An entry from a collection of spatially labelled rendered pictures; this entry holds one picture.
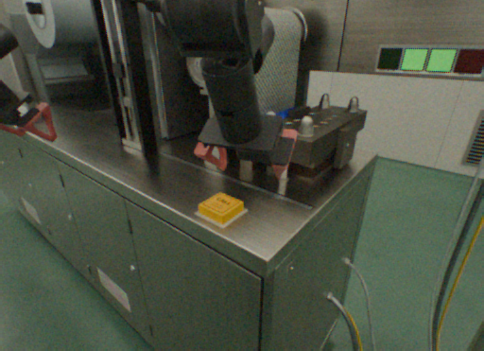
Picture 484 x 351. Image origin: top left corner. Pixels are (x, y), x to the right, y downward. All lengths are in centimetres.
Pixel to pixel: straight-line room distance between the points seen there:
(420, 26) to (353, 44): 17
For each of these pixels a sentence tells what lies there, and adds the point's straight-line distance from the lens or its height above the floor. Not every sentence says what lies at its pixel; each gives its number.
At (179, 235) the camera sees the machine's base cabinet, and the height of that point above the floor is 80.
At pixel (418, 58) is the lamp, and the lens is 94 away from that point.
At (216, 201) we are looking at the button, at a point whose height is 92.
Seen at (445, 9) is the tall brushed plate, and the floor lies 130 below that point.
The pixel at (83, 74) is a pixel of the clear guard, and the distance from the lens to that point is 162.
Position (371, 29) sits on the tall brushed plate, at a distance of 97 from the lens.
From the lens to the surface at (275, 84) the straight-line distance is 85.
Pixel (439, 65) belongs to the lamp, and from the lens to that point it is 93.
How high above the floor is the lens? 124
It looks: 26 degrees down
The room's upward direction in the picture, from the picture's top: straight up
